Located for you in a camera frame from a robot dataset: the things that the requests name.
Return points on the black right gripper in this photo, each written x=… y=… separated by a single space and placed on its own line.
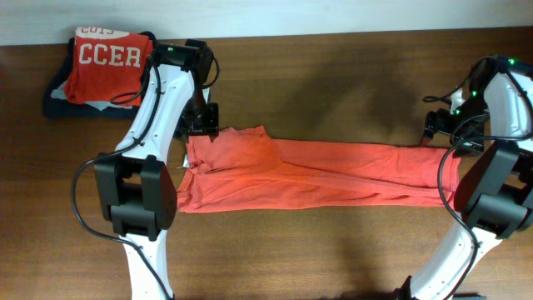
x=438 y=123

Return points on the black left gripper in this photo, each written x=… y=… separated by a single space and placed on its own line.
x=211 y=126

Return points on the red McKinney Boyd t-shirt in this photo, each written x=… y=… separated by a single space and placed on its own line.
x=246 y=169

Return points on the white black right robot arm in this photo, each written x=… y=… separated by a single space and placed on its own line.
x=494 y=198

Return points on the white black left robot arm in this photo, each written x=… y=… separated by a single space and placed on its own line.
x=135 y=188

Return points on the folded red soccer shirt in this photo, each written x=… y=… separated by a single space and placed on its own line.
x=107 y=67

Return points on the folded light blue shirt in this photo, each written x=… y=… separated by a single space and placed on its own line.
x=58 y=93

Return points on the folded navy blue shirt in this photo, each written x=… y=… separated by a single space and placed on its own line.
x=54 y=108

